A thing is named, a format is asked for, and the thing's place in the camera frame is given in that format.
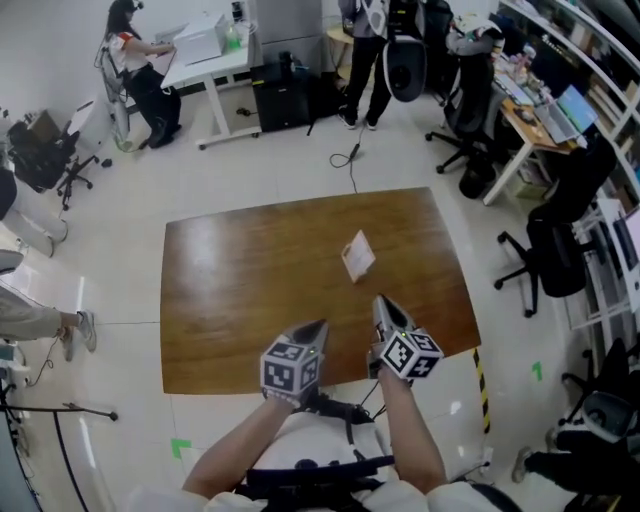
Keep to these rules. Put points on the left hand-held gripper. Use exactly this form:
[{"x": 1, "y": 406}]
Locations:
[{"x": 287, "y": 372}]

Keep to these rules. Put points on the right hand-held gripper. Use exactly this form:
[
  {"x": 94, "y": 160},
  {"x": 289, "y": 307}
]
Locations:
[{"x": 407, "y": 355}]

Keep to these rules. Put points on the small white card box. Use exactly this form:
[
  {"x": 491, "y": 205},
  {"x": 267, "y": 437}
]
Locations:
[{"x": 357, "y": 252}]

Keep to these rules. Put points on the person's left forearm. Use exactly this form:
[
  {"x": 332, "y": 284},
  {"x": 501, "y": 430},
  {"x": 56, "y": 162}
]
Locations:
[{"x": 235, "y": 450}]

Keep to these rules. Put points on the person's right forearm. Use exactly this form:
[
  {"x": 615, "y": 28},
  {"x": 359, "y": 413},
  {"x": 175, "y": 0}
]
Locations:
[{"x": 415, "y": 435}]

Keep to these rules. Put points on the brown wooden table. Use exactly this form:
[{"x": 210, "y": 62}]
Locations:
[{"x": 250, "y": 300}]

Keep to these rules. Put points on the person's white shirt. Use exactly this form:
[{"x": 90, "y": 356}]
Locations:
[{"x": 320, "y": 445}]

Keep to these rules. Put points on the black chest harness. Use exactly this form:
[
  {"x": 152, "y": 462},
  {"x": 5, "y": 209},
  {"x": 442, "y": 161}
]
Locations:
[{"x": 320, "y": 470}]

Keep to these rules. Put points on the white power strip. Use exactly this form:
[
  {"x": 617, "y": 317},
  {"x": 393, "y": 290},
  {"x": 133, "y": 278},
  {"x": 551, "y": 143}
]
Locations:
[{"x": 487, "y": 457}]

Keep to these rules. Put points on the black trash bin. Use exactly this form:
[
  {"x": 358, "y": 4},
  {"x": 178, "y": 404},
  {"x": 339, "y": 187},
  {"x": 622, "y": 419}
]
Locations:
[{"x": 477, "y": 177}]

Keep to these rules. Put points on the black office chair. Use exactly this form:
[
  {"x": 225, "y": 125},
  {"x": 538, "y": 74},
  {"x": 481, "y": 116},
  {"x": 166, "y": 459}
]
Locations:
[
  {"x": 565, "y": 240},
  {"x": 470, "y": 115},
  {"x": 45, "y": 160},
  {"x": 615, "y": 370}
]

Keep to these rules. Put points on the pale green storage box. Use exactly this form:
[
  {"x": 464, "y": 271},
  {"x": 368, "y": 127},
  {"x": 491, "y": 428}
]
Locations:
[{"x": 532, "y": 187}]

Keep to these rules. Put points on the white office desk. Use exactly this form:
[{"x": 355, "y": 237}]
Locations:
[{"x": 605, "y": 280}]

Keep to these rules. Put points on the wooden top office desk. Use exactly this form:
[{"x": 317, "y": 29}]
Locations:
[{"x": 520, "y": 130}]

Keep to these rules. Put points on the black computer tower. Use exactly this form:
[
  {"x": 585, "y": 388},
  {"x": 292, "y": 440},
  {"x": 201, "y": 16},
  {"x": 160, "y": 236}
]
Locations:
[{"x": 280, "y": 100}]

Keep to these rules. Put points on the pink screen laptop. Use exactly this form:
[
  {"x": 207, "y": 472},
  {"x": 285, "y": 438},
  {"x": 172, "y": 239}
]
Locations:
[{"x": 630, "y": 240}]

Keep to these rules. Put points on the black metal floor stand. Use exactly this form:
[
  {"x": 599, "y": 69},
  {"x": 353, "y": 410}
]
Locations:
[{"x": 60, "y": 411}]

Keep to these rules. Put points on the small black floor object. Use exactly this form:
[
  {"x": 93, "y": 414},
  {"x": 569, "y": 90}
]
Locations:
[{"x": 106, "y": 162}]

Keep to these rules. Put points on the open silver laptop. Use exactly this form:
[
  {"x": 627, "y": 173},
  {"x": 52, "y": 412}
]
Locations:
[{"x": 570, "y": 112}]

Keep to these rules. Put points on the white standing desk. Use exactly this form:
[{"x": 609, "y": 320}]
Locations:
[{"x": 210, "y": 75}]

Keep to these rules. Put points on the grey jacket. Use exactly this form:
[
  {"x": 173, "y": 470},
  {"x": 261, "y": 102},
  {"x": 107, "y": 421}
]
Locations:
[{"x": 475, "y": 35}]

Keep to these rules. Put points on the white floor appliance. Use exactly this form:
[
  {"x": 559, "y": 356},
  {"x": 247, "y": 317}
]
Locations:
[{"x": 90, "y": 120}]

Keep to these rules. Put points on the green bottle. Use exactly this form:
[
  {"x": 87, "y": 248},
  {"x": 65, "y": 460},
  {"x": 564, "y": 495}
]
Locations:
[{"x": 234, "y": 37}]

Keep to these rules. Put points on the grey cabinet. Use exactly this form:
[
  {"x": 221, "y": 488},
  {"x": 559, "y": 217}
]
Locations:
[{"x": 290, "y": 25}]

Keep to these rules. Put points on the white wall shelving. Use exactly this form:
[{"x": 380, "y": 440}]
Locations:
[{"x": 600, "y": 45}]

